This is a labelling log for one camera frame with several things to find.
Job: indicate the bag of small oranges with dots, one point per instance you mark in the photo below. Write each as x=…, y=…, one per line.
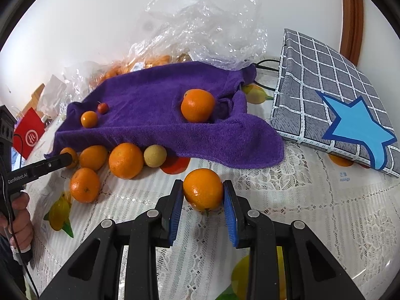
x=123, y=67

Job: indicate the medium orange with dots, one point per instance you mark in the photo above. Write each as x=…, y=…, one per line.
x=203, y=190

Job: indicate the purple towel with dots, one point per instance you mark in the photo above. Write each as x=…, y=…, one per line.
x=144, y=109

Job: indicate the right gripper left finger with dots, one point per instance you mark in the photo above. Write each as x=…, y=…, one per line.
x=93, y=270

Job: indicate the grey checked star bag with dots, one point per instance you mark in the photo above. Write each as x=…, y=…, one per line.
x=323, y=101

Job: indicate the wooden chair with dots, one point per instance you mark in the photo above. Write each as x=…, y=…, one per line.
x=32, y=104

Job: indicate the clear bag with fruit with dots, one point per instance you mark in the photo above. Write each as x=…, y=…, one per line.
x=81, y=79

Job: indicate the red paper bag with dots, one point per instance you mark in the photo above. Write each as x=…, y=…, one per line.
x=27, y=133

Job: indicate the orange mandarin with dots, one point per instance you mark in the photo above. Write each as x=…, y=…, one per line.
x=85, y=185
x=93, y=157

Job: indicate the large orange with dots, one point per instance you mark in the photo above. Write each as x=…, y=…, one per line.
x=197, y=105
x=126, y=161

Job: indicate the small red apple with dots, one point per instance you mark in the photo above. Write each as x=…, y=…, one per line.
x=102, y=108

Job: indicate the brown wooden door frame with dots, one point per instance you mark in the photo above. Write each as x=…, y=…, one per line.
x=352, y=29

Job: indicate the clear crumpled plastic bag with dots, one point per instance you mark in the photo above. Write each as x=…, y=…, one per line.
x=228, y=34

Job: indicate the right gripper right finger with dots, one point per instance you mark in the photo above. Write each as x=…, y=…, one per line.
x=311, y=271

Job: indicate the yellow-green round fruit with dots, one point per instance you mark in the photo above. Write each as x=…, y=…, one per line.
x=155, y=155

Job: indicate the person's left hand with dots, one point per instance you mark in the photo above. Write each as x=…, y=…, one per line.
x=22, y=225

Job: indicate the bag of walnuts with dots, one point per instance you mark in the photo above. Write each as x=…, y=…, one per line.
x=184, y=57

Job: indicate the white plastic bag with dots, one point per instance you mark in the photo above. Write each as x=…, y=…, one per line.
x=53, y=98

